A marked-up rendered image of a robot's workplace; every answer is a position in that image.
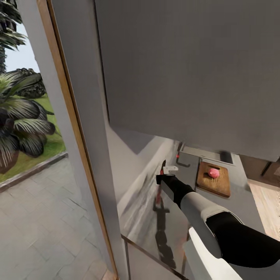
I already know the vidalia onion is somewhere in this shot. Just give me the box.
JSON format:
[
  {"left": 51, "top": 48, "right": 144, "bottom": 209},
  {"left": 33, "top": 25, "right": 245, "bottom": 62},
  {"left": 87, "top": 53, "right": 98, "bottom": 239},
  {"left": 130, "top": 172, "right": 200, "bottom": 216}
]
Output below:
[{"left": 208, "top": 168, "right": 219, "bottom": 178}]

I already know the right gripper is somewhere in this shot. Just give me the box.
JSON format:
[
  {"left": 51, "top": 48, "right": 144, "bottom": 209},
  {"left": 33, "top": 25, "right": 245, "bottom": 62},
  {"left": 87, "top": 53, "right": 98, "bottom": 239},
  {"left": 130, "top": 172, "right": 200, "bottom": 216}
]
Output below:
[{"left": 156, "top": 175, "right": 165, "bottom": 185}]

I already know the cutting board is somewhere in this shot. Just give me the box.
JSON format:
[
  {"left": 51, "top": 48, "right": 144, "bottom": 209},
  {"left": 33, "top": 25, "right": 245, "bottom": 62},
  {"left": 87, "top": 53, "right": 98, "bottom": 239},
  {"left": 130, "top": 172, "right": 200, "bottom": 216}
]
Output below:
[{"left": 196, "top": 161, "right": 231, "bottom": 198}]

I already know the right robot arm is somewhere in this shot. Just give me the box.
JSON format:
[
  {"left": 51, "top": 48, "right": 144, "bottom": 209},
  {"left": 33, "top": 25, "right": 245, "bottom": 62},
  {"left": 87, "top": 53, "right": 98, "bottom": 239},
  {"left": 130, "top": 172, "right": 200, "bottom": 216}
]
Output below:
[{"left": 156, "top": 166, "right": 280, "bottom": 280}]

